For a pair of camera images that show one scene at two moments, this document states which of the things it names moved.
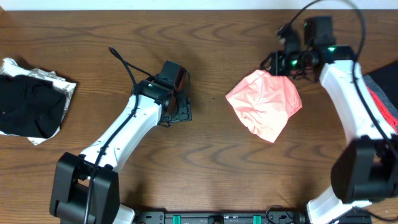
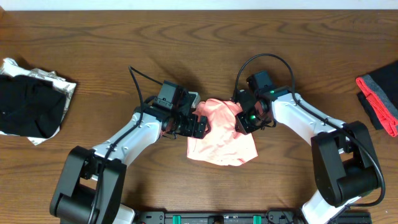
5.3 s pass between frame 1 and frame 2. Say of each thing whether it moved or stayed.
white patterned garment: stayed
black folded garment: stayed
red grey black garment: stayed
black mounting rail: stayed
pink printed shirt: moved
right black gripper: moved
